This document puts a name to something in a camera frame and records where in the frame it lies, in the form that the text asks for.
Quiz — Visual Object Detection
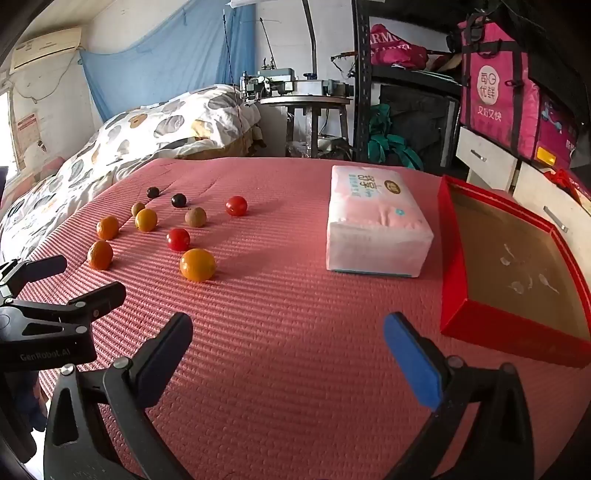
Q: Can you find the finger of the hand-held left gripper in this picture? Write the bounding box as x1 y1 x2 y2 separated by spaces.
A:
65 282 127 324
0 255 68 301

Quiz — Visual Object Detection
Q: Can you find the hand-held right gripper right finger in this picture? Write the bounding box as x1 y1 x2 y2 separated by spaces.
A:
383 312 536 480

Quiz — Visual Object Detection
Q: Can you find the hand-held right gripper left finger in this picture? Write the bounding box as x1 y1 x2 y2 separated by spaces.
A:
43 312 195 480

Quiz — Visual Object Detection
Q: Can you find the small deep orange tangerine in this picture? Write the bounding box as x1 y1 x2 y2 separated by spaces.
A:
87 240 114 271

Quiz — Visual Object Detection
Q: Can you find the large orange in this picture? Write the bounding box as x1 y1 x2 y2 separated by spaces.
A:
180 248 217 282

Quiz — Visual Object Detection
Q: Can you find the red cardboard box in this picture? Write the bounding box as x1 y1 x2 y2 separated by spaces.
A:
438 174 591 368

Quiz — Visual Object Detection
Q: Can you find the pink tissue pack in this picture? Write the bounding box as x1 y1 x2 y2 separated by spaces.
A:
326 165 435 279

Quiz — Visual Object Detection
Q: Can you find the white spotted quilt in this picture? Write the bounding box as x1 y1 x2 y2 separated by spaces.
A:
0 84 262 264

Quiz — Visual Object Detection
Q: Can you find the small white drawer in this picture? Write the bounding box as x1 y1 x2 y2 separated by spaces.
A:
455 126 520 192

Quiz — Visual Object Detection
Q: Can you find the white air conditioner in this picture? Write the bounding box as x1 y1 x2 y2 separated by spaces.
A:
9 26 85 72

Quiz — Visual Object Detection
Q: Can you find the green cloth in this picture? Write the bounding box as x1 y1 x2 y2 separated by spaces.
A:
368 104 424 171

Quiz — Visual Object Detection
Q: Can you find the red ribbon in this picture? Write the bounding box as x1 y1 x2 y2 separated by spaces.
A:
545 168 591 199

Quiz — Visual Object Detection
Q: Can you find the clear plastic bag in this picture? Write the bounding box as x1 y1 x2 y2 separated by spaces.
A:
286 136 352 160

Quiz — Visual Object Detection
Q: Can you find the dark cloth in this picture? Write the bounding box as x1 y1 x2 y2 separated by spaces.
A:
379 83 460 169

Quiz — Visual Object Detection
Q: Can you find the blue net curtain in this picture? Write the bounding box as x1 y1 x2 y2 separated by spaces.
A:
79 0 257 123

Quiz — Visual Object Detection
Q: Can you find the grey sewing machine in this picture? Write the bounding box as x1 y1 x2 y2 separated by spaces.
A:
239 68 354 104

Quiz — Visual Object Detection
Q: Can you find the pink printed box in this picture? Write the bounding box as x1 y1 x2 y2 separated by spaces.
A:
538 90 580 171

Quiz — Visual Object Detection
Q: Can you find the round metal table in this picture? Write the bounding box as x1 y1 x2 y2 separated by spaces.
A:
259 95 354 160

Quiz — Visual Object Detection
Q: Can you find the pink delivery bag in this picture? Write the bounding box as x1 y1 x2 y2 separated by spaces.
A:
457 16 541 160

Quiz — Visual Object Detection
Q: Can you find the black metal shelf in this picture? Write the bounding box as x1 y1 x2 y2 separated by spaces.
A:
351 0 462 169

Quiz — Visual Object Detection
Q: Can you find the pink bag with lettering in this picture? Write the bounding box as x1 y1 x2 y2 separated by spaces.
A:
369 24 430 69

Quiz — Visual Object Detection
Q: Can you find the curved metal pole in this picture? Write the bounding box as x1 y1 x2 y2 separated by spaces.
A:
301 0 319 79

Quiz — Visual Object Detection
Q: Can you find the red wall notice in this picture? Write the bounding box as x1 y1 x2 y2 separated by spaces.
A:
14 113 40 169

